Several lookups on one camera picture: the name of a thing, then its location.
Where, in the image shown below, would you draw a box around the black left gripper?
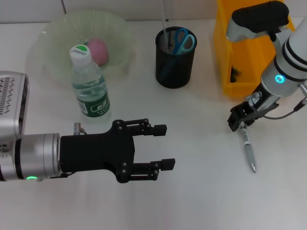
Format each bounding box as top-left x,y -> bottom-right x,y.
59,118 -> 177,184

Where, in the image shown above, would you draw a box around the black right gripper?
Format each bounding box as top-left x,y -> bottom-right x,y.
226,85 -> 279,132

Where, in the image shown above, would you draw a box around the silver ballpoint pen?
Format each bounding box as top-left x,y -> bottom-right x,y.
239,121 -> 257,173

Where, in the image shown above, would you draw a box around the green silver wrapper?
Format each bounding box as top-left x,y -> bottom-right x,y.
229,66 -> 242,83

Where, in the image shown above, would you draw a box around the clear green-label water bottle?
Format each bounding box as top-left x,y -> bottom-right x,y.
69,44 -> 111,122

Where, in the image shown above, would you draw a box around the blue teal scissors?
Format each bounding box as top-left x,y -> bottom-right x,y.
159,28 -> 197,82

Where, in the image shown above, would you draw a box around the pink peach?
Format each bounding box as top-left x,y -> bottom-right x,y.
87,38 -> 109,67

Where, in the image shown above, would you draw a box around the transparent plastic ruler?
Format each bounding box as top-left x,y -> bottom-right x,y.
161,0 -> 171,48

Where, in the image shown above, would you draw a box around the black mesh pen holder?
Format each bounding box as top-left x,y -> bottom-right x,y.
155,26 -> 198,89

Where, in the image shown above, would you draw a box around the green glass fruit plate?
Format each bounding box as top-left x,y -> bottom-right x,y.
26,10 -> 137,84

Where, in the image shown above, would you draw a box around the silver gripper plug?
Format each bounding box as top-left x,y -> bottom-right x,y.
73,122 -> 88,135
245,91 -> 263,106

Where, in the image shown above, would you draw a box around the yellow plastic bin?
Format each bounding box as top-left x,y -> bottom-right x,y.
213,0 -> 296,98

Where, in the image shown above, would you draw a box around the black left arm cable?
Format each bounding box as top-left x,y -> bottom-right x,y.
35,172 -> 72,182

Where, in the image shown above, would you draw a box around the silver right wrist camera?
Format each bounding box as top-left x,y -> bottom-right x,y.
225,0 -> 290,43

